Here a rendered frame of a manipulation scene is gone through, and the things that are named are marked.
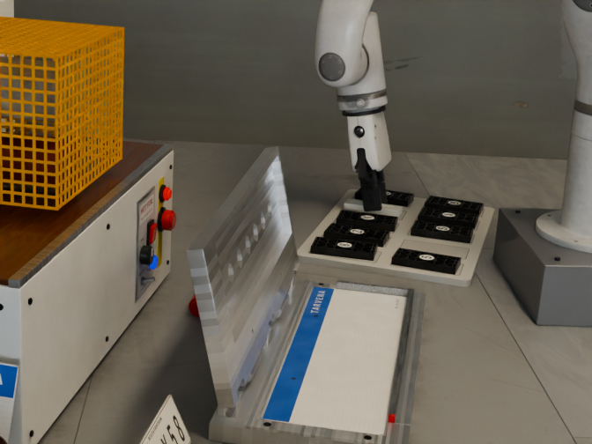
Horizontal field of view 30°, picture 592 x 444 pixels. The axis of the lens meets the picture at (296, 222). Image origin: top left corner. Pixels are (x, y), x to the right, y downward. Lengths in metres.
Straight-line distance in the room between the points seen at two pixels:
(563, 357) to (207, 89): 2.25
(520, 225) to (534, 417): 0.46
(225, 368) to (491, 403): 0.34
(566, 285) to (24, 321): 0.77
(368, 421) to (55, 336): 0.34
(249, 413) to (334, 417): 0.09
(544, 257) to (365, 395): 0.42
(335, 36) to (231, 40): 1.75
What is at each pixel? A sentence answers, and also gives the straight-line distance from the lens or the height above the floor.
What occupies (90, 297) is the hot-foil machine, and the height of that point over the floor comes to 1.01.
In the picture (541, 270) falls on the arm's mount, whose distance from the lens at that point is 1.54.
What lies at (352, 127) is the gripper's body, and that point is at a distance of 1.86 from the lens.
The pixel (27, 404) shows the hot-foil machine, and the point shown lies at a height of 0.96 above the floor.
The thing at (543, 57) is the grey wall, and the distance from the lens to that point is 3.65.
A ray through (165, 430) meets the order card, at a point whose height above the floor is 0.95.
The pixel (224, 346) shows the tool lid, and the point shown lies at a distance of 1.13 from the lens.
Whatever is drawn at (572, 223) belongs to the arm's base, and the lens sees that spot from 1.64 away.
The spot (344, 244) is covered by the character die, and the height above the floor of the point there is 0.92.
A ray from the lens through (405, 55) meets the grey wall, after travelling 3.55.
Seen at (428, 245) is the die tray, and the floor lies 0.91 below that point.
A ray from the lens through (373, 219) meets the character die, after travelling 1.85.
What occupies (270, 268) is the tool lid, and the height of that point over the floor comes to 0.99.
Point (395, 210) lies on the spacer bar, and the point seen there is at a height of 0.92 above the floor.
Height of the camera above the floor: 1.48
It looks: 18 degrees down
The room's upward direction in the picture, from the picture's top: 4 degrees clockwise
